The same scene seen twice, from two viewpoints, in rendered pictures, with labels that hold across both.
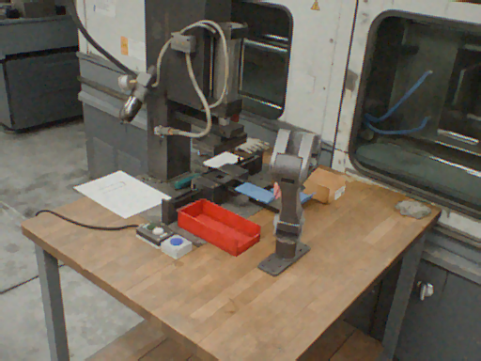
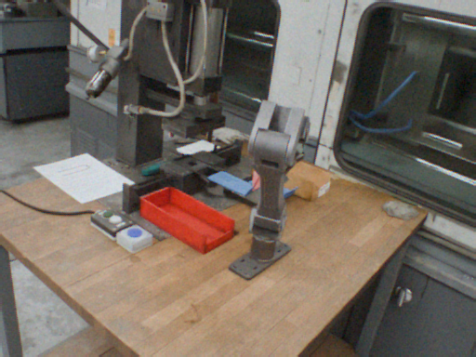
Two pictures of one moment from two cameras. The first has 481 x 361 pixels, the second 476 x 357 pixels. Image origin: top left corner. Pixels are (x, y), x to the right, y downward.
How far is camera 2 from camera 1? 37 cm
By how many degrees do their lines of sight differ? 3
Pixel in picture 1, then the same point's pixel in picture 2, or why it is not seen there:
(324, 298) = (305, 308)
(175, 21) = not seen: outside the picture
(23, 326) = not seen: outside the picture
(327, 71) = (314, 63)
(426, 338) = (401, 345)
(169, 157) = (138, 140)
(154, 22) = not seen: outside the picture
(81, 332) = (46, 322)
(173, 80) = (147, 53)
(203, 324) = (155, 336)
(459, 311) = (437, 318)
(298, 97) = (283, 88)
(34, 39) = (34, 36)
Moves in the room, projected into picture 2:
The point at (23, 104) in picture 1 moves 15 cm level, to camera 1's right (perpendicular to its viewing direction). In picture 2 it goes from (19, 97) to (35, 99)
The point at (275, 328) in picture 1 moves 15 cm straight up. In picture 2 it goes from (245, 344) to (256, 287)
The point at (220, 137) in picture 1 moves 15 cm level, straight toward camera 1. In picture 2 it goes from (194, 118) to (191, 136)
